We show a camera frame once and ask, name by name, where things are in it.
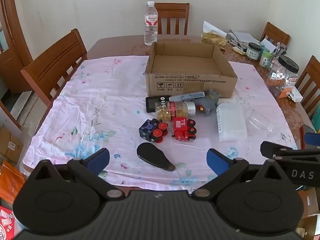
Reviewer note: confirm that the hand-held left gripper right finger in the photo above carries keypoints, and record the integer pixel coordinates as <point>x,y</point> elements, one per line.
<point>217,161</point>

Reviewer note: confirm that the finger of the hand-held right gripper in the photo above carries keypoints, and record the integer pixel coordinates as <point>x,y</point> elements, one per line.
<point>312,140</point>
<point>275,148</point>

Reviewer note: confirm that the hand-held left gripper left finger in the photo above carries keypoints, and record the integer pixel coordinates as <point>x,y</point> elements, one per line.
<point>98,158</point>

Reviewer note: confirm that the white translucent plastic box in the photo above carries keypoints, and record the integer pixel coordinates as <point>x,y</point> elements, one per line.
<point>231,122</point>

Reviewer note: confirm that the red toy train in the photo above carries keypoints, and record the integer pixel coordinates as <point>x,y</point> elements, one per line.
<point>181,127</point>

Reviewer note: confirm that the black oval case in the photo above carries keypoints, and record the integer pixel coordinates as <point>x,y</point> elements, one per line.
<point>152,155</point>

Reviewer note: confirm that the blue toy train car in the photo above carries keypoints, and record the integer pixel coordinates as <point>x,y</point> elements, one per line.
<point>148,128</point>

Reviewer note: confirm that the brown cardboard box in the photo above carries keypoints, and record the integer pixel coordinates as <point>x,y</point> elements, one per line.
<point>311,202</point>
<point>10,145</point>

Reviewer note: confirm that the small white box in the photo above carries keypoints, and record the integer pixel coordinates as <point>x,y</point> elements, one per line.
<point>295,95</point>

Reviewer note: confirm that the pink floral tablecloth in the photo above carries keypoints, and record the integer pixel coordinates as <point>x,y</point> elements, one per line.
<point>100,105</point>

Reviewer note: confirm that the orange package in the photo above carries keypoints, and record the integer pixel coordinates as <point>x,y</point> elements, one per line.
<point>284,93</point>

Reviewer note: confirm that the grey rubber toy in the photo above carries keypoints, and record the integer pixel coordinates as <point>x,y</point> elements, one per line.
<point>207,103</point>

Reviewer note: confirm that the wooden chair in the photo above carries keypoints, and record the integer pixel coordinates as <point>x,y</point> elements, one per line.
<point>310,80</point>
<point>57,55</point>
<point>172,8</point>
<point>275,33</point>

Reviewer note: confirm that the capsule bottle with silver cap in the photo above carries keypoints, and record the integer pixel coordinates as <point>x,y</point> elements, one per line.
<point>175,110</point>

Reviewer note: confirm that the large clear jar black lid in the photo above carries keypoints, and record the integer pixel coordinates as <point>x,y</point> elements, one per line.
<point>282,77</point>

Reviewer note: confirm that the long clear plastic case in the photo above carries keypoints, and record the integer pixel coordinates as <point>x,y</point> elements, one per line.
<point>187,96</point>

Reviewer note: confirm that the black digital device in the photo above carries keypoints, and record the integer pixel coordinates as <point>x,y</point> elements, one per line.
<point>151,103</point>

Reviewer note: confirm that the green lid jar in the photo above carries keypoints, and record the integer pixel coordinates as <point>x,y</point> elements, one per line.
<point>265,60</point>

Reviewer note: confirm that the orange bag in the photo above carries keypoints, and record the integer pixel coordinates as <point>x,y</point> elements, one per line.
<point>10,182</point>

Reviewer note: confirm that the pen holder with pens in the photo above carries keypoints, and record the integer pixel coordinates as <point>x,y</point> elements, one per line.
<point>280,52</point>

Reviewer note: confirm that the dark jar white label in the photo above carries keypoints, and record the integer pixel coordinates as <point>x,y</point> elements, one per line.
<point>253,52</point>

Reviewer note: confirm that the white envelope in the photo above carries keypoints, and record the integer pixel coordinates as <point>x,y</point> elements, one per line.
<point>268,44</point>

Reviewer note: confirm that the pile of pens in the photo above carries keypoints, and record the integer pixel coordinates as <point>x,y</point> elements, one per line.
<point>236,45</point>

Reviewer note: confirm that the red printed box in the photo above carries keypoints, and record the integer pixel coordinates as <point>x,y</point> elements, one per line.
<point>6,222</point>

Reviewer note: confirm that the grey paper stack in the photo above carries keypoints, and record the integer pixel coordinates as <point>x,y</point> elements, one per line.
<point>243,35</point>

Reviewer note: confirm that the yellow bag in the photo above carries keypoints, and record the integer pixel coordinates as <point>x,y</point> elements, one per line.
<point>212,38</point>

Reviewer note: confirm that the wooden door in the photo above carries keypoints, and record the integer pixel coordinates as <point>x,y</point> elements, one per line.
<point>10,62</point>

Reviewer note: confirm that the white paper sheet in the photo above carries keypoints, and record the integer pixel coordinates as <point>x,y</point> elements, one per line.
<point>211,27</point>

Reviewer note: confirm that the clear water bottle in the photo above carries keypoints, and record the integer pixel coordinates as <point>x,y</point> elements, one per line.
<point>150,30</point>

